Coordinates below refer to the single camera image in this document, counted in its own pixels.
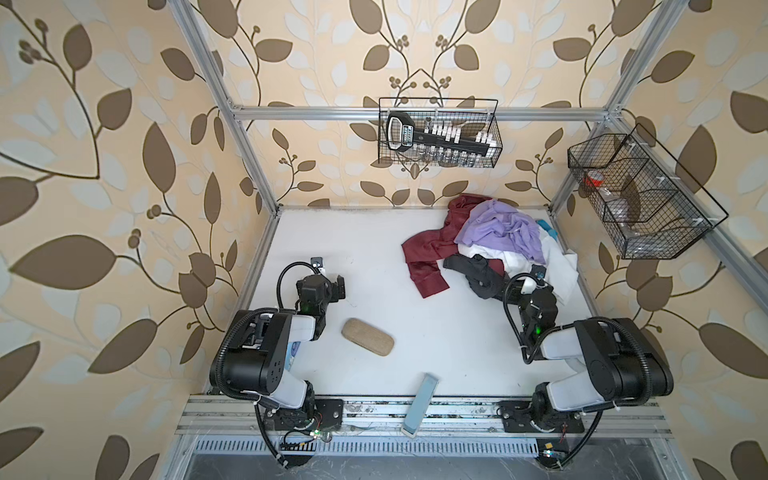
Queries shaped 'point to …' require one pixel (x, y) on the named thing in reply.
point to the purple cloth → (497, 223)
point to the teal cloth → (545, 226)
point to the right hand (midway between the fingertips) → (523, 278)
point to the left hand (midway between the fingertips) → (325, 275)
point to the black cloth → (486, 278)
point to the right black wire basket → (650, 200)
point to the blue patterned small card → (292, 351)
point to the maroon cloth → (423, 253)
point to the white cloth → (561, 269)
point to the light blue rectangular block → (419, 405)
